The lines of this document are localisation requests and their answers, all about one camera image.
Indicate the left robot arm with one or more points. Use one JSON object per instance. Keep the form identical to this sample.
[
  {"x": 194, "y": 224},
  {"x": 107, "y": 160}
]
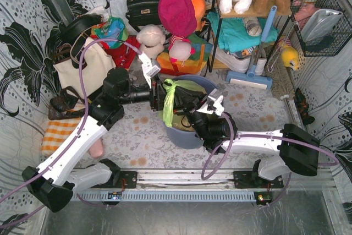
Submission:
[{"x": 53, "y": 182}]

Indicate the brown patterned bag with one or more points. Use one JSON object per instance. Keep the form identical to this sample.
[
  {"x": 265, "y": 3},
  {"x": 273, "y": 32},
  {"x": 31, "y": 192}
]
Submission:
[{"x": 67, "y": 105}]

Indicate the black round hat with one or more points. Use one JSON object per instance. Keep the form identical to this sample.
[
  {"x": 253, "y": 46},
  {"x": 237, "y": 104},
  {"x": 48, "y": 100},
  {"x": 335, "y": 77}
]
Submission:
[{"x": 69, "y": 33}]

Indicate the silver foil pouch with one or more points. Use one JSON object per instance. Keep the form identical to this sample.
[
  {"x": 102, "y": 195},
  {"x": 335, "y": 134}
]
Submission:
[{"x": 320, "y": 24}]

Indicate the yellow plush duck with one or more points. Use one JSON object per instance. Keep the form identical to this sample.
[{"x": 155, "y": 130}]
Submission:
[{"x": 289, "y": 54}]

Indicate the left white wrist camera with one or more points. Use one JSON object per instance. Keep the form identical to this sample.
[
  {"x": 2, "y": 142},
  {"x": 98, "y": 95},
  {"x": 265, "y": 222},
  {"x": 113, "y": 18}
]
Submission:
[{"x": 150, "y": 67}]

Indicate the blue floor sweeper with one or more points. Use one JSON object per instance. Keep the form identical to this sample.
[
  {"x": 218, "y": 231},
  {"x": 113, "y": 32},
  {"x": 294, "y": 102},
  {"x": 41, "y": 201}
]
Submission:
[{"x": 250, "y": 78}]

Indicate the colourful printed bag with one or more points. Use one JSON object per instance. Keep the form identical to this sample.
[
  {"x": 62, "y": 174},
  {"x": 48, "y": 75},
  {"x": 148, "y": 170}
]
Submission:
[{"x": 113, "y": 28}]

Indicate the blue round trash bin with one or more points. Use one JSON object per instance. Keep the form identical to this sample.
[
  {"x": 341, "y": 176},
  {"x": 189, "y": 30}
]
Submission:
[{"x": 182, "y": 134}]

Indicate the black wire basket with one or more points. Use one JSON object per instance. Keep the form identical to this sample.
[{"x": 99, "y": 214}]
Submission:
[{"x": 329, "y": 45}]

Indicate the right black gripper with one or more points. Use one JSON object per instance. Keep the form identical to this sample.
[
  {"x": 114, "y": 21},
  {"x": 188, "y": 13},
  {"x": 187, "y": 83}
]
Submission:
[{"x": 191, "y": 105}]

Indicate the cream plush lamb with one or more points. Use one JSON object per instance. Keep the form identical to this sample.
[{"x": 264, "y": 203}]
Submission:
[{"x": 151, "y": 40}]

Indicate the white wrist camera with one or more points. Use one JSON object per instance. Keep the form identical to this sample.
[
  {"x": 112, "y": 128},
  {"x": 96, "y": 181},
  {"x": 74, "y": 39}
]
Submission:
[
  {"x": 150, "y": 67},
  {"x": 213, "y": 103}
]

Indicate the orange plush toy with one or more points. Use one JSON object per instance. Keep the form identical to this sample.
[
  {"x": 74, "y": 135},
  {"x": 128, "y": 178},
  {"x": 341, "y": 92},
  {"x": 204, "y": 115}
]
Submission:
[{"x": 199, "y": 10}]

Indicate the black orange toy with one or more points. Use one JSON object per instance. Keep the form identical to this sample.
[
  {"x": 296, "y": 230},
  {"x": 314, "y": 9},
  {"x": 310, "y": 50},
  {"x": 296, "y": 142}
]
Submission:
[{"x": 303, "y": 107}]

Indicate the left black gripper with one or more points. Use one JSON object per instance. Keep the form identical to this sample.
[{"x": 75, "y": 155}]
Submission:
[{"x": 158, "y": 97}]

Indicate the rainbow striped cloth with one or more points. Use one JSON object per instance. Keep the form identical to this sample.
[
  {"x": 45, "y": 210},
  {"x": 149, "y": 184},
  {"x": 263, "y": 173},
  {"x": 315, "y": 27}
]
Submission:
[{"x": 195, "y": 63}]

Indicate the magenta cloth bag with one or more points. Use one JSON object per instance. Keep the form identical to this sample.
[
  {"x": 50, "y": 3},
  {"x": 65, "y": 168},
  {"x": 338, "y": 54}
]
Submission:
[{"x": 177, "y": 16}]

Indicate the teal folded cloth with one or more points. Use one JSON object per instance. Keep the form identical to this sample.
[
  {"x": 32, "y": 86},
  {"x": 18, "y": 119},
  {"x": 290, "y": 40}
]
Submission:
[{"x": 233, "y": 36}]

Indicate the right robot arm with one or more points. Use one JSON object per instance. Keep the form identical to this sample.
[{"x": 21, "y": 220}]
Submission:
[{"x": 290, "y": 150}]

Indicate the white sneaker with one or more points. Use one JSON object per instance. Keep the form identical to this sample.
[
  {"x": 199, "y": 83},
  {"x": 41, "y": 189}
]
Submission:
[{"x": 241, "y": 65}]

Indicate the black leather handbag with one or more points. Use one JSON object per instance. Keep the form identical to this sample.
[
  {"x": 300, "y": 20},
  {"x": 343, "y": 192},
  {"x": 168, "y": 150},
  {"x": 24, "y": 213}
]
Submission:
[{"x": 142, "y": 13}]

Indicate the grey patterned ball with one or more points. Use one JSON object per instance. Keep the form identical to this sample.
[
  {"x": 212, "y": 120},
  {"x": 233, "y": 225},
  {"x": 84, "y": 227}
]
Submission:
[{"x": 252, "y": 26}]

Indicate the pink faced plush doll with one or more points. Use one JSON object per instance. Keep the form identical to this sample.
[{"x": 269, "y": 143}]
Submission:
[{"x": 180, "y": 49}]

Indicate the green trash bag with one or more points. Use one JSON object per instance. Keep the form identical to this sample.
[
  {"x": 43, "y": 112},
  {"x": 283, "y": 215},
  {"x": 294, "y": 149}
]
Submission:
[{"x": 170, "y": 86}]

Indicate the red cloth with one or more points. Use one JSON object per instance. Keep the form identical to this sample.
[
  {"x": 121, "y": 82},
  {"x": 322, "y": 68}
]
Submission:
[{"x": 123, "y": 56}]

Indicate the orange white checked towel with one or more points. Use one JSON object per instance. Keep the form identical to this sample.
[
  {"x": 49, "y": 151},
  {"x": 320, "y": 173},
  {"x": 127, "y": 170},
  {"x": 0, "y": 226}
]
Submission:
[{"x": 56, "y": 133}]

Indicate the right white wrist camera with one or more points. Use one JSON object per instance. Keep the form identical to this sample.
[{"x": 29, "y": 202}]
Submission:
[{"x": 213, "y": 103}]

